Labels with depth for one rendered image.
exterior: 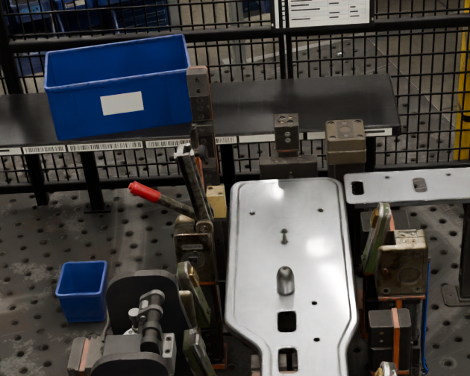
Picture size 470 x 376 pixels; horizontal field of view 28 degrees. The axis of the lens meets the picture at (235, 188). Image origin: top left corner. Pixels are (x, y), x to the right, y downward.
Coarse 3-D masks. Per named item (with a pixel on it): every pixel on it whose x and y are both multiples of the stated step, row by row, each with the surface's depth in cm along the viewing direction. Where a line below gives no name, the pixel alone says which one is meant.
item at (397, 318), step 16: (368, 320) 157; (384, 320) 154; (400, 320) 154; (368, 336) 159; (384, 336) 155; (400, 336) 154; (368, 352) 161; (384, 352) 156; (400, 352) 156; (400, 368) 159
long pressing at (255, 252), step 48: (240, 192) 184; (288, 192) 183; (336, 192) 182; (240, 240) 172; (288, 240) 171; (336, 240) 170; (240, 288) 162; (336, 288) 160; (240, 336) 153; (288, 336) 152; (336, 336) 151
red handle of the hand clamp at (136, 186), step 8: (136, 184) 164; (136, 192) 164; (144, 192) 164; (152, 192) 164; (152, 200) 165; (160, 200) 165; (168, 200) 166; (176, 208) 166; (184, 208) 166; (192, 208) 167; (192, 216) 167
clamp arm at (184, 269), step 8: (184, 264) 151; (184, 272) 151; (192, 272) 152; (184, 280) 151; (192, 280) 152; (184, 288) 152; (192, 288) 152; (200, 288) 156; (200, 296) 155; (200, 304) 154; (200, 312) 155; (208, 312) 157; (200, 320) 156; (208, 320) 157
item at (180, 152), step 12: (180, 156) 158; (192, 156) 159; (204, 156) 159; (180, 168) 160; (192, 168) 160; (192, 180) 161; (192, 192) 163; (204, 192) 166; (192, 204) 164; (204, 204) 164; (204, 216) 166
